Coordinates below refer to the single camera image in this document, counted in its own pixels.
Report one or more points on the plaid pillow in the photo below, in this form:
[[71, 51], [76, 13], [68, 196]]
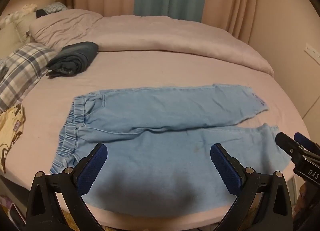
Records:
[[21, 71]]

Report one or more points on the white wall socket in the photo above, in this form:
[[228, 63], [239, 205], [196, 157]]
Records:
[[312, 51]]

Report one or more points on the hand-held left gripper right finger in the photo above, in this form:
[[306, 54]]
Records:
[[223, 164]]

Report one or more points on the light blue denim pants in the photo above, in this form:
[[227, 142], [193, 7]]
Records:
[[162, 131]]

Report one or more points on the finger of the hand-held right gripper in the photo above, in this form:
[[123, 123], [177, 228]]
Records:
[[287, 143], [303, 141]]

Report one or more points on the white plush toy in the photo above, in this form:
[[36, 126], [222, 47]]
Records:
[[15, 15]]

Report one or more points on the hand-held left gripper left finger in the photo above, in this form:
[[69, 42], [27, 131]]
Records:
[[93, 163]]

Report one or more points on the dark grey folded clothes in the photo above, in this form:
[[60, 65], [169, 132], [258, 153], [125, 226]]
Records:
[[72, 58]]

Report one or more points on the person's right hand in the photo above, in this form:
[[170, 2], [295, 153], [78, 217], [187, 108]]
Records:
[[304, 196]]

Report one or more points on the yellow cartoon printed blanket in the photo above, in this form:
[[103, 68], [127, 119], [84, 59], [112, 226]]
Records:
[[11, 131]]

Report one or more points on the grey knitted cushion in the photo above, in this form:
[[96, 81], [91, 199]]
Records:
[[56, 7]]

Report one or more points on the pink duvet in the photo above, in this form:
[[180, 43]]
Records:
[[155, 33]]

